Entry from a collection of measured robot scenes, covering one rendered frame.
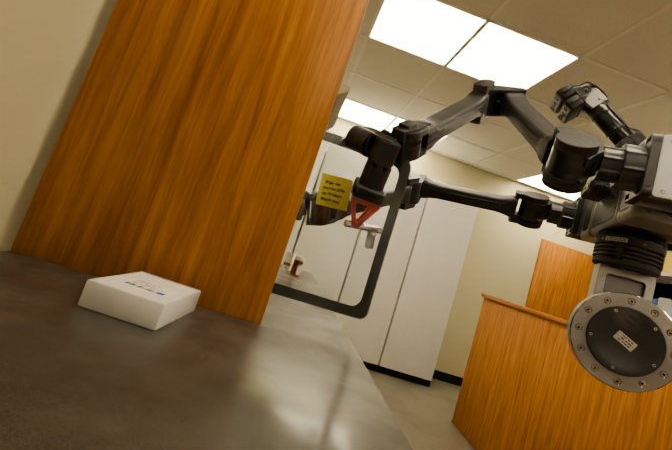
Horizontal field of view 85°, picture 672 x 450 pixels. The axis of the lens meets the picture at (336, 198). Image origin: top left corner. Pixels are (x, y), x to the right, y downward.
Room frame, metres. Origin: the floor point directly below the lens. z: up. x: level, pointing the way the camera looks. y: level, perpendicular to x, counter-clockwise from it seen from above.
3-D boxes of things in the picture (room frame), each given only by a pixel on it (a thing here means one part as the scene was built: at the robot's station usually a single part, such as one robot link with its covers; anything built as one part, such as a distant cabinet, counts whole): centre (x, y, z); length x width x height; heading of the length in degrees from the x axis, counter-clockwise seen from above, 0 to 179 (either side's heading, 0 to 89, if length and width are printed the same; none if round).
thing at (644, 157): (0.68, -0.51, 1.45); 0.09 x 0.08 x 0.12; 157
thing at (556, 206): (1.14, -0.70, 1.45); 0.09 x 0.08 x 0.12; 157
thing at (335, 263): (0.87, 0.00, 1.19); 0.30 x 0.01 x 0.40; 97
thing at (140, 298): (0.64, 0.25, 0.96); 0.16 x 0.12 x 0.04; 179
